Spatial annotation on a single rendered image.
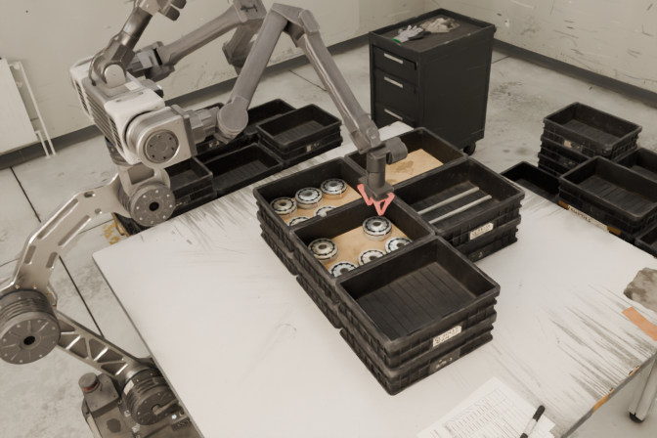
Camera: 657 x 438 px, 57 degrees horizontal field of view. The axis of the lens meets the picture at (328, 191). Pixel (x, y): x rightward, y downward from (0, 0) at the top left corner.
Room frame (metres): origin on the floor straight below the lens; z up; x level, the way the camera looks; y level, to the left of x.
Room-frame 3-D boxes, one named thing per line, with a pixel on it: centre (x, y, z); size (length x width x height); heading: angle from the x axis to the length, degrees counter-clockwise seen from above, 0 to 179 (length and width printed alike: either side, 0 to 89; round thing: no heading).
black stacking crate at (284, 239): (1.81, 0.04, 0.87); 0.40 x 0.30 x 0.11; 118
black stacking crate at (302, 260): (1.54, -0.10, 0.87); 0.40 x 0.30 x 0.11; 118
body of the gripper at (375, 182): (1.49, -0.14, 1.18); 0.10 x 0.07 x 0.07; 28
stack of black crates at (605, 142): (2.71, -1.40, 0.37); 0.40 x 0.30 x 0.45; 33
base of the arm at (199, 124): (1.39, 0.33, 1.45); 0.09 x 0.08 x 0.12; 33
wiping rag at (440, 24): (3.54, -0.76, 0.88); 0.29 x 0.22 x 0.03; 123
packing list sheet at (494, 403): (0.93, -0.37, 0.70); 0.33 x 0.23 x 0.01; 123
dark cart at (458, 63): (3.43, -0.68, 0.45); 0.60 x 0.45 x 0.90; 123
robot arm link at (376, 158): (1.49, -0.15, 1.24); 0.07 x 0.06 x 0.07; 122
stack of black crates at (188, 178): (2.51, 0.81, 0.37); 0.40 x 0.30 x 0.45; 123
